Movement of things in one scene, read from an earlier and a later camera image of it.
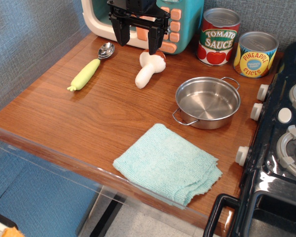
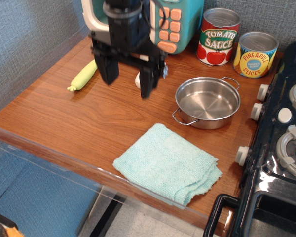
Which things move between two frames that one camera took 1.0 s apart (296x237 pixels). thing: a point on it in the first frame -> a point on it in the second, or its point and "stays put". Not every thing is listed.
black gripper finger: [122, 30] -> [108, 66]
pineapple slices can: [255, 54] stays put
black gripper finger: [156, 35] -> [149, 78]
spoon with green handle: [105, 50] stays put
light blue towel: [160, 163] stays put
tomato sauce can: [218, 33] stays put
